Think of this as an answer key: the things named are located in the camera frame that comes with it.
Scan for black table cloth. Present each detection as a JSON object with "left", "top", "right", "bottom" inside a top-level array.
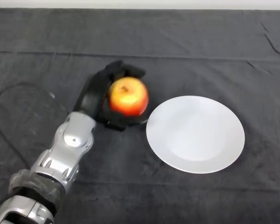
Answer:
[{"left": 0, "top": 7, "right": 280, "bottom": 224}]

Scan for white round plate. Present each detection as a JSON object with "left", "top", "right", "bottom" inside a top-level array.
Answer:
[{"left": 146, "top": 95, "right": 245, "bottom": 174}]

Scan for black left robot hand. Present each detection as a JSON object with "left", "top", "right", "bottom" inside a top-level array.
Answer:
[{"left": 72, "top": 60, "right": 150, "bottom": 132}]

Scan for red yellow apple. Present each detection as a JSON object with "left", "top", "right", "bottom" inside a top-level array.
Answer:
[{"left": 108, "top": 77, "right": 150, "bottom": 117}]

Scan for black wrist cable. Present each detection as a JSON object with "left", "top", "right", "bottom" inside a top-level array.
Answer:
[{"left": 0, "top": 81, "right": 70, "bottom": 168}]

